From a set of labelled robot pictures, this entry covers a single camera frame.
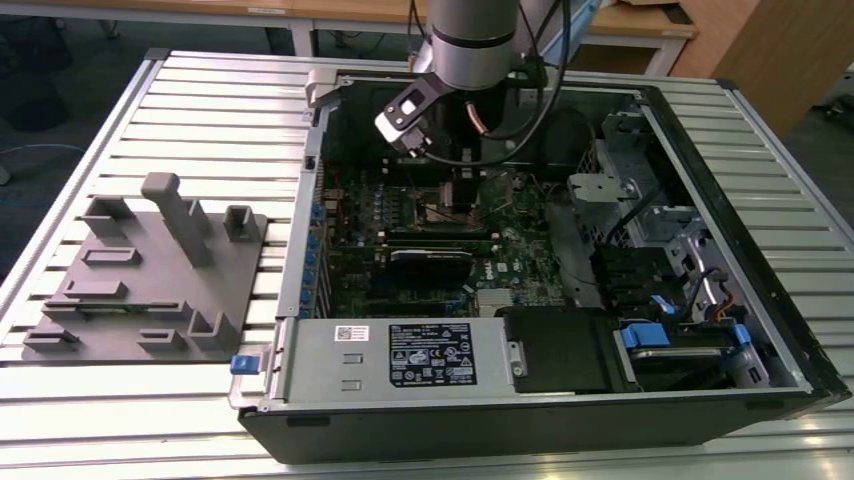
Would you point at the silver CPU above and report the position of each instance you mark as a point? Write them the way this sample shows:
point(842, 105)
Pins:
point(461, 196)

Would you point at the CPU socket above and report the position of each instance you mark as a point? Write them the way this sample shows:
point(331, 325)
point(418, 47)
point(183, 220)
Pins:
point(430, 216)

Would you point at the copper coloured rod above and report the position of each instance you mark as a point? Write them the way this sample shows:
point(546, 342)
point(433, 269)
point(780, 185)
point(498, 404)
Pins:
point(475, 119)

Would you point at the silver drive cage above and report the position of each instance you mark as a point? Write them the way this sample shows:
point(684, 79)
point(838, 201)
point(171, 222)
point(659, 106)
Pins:
point(601, 187)

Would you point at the green motherboard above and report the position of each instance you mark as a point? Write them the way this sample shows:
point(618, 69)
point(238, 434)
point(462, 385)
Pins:
point(527, 255)

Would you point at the black graphics card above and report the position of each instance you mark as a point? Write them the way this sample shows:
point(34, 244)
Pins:
point(430, 270)

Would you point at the grey case latch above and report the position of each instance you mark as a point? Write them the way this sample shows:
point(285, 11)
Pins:
point(321, 87)

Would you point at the silver chipset heatsink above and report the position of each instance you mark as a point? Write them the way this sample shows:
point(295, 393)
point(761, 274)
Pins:
point(498, 298)

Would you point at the black plastic shroud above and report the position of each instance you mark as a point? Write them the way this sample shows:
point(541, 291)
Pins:
point(567, 350)

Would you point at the silver power supply unit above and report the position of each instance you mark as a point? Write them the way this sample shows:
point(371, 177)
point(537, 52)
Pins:
point(314, 370)

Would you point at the wooden cabinet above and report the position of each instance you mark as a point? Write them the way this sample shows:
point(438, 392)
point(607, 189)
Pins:
point(768, 50)

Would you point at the grey parts rack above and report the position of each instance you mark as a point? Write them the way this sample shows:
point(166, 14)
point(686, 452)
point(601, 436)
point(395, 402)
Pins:
point(167, 280)

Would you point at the black hard disk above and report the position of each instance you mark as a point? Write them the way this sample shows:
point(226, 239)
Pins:
point(674, 370)

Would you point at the blue power supply latch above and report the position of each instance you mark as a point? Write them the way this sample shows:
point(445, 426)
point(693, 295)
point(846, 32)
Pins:
point(243, 365)

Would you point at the blue plastic clip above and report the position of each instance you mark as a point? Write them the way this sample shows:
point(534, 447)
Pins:
point(740, 334)

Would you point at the black PC case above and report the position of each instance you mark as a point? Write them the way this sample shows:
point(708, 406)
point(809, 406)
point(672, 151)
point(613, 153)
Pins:
point(467, 435)

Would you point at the green RAM stick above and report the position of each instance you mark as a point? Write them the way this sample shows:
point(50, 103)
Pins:
point(114, 310)

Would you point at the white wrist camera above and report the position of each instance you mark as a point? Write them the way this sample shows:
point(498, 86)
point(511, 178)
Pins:
point(401, 125)

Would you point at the wooden desk white frame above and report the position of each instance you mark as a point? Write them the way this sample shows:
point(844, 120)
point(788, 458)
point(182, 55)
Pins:
point(641, 27)
point(167, 5)

